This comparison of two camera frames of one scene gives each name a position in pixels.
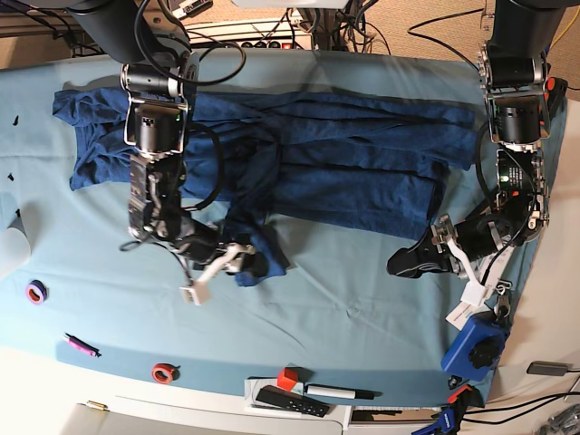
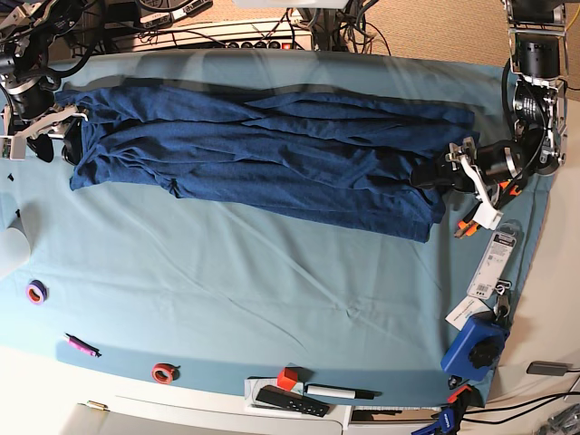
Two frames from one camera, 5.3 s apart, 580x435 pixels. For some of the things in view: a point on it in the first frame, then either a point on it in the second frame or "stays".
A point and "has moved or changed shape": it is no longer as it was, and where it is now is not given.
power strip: [279, 33] stays
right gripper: [468, 243] -> [499, 162]
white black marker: [338, 391] stays
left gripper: [205, 245] -> [33, 104]
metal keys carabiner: [502, 309] stays
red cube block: [287, 378] stays
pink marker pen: [82, 345] stays
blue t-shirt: [366, 162] has moved or changed shape
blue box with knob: [477, 348] stays
